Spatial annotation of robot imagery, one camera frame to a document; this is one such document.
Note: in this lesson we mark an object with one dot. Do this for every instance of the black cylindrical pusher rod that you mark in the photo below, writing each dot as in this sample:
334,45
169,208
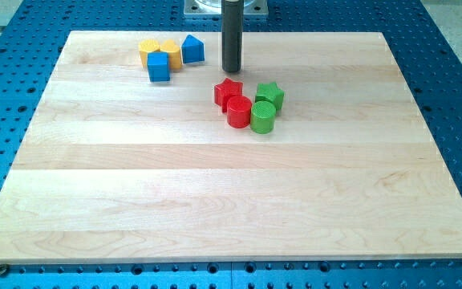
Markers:
231,34

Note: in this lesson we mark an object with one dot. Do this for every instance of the blue triangle block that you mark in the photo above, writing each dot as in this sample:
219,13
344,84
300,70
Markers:
193,50

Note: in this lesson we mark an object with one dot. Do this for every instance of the blue cube block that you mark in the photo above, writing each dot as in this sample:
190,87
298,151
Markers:
158,67

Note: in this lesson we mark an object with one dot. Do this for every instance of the yellow heart block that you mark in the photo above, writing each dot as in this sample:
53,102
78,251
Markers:
173,51

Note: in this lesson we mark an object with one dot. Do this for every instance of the red star block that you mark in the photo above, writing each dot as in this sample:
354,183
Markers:
225,90

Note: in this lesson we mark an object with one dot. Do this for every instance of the green star block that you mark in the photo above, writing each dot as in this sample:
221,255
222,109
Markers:
270,92

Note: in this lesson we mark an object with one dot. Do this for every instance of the yellow hexagon block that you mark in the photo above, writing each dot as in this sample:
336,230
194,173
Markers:
146,47

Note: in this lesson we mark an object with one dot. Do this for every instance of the red cylinder block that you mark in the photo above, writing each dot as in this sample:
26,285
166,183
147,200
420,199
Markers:
238,111

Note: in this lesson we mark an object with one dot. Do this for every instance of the green cylinder block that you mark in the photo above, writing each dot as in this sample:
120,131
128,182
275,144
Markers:
262,117

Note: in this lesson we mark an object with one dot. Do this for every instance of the light wooden board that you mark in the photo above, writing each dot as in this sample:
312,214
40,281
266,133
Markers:
116,169

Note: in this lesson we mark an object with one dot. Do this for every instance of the left board stop bolt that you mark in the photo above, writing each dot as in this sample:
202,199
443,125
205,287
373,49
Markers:
4,270

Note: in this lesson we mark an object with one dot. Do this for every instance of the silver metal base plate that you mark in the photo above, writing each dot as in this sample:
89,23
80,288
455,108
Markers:
210,8

